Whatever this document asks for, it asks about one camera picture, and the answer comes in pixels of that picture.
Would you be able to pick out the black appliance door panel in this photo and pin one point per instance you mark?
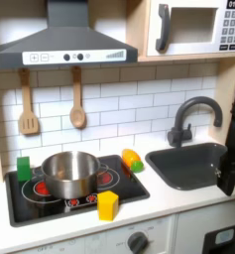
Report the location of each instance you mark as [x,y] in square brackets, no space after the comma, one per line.
[210,246]

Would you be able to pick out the dark grey tap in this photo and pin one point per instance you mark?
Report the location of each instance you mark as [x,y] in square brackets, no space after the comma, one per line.
[180,130]

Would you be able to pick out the yellow toy block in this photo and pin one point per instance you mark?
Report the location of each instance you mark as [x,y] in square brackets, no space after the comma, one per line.
[107,205]

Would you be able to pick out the orange and green toy vegetable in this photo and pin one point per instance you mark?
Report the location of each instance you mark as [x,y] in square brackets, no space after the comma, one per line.
[130,158]

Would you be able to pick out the grey range hood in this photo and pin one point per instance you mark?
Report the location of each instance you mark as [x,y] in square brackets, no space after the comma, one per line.
[67,36]

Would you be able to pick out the steel pot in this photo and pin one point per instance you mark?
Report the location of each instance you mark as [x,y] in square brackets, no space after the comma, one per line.
[71,180]

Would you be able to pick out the slotted wooden spatula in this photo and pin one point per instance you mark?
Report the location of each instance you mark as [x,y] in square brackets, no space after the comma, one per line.
[28,122]

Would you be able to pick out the black stove cooktop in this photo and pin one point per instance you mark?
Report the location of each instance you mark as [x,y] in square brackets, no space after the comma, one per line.
[129,190]

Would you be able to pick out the dark grey sink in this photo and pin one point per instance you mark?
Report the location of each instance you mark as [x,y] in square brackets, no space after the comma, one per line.
[188,168]

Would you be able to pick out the grey oven knob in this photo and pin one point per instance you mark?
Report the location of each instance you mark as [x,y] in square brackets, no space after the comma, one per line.
[137,243]

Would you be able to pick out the wooden spoon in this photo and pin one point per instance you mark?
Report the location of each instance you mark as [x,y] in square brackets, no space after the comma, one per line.
[77,115]

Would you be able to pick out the green toy block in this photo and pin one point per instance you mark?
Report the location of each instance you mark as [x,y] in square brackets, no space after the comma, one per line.
[23,168]

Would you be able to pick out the white toy microwave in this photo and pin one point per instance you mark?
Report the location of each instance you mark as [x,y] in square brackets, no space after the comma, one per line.
[195,49]

